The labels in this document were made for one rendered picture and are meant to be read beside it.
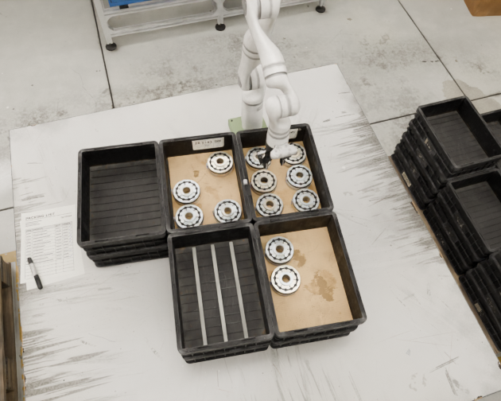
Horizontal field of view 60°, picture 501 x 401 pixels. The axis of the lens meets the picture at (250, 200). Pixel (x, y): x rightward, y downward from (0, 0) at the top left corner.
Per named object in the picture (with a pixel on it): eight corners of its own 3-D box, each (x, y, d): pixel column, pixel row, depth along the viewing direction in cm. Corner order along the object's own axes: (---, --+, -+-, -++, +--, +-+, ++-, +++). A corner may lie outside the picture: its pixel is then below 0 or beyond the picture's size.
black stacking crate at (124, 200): (87, 166, 174) (79, 150, 164) (161, 157, 177) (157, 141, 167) (87, 258, 155) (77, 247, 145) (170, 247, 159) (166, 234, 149)
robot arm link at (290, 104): (304, 111, 129) (294, 65, 128) (277, 117, 127) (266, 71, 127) (298, 116, 136) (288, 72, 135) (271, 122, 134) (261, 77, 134)
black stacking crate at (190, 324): (171, 247, 158) (167, 235, 148) (250, 235, 162) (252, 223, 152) (182, 360, 140) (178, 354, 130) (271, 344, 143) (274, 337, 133)
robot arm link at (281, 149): (271, 161, 142) (273, 149, 137) (261, 134, 147) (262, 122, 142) (297, 154, 144) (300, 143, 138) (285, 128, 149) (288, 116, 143)
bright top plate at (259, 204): (253, 196, 165) (253, 196, 164) (278, 191, 166) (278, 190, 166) (260, 219, 160) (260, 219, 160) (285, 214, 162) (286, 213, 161)
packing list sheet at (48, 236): (16, 215, 174) (15, 214, 174) (75, 201, 178) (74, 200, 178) (21, 292, 160) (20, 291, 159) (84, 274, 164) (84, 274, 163)
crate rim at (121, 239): (79, 153, 165) (77, 149, 163) (158, 143, 169) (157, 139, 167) (78, 249, 147) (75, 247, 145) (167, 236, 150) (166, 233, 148)
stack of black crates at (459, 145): (388, 155, 263) (416, 106, 224) (432, 145, 269) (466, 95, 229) (419, 212, 246) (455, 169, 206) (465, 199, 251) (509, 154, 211)
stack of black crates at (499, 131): (446, 141, 270) (464, 117, 250) (487, 130, 276) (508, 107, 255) (480, 195, 253) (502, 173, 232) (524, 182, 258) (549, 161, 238)
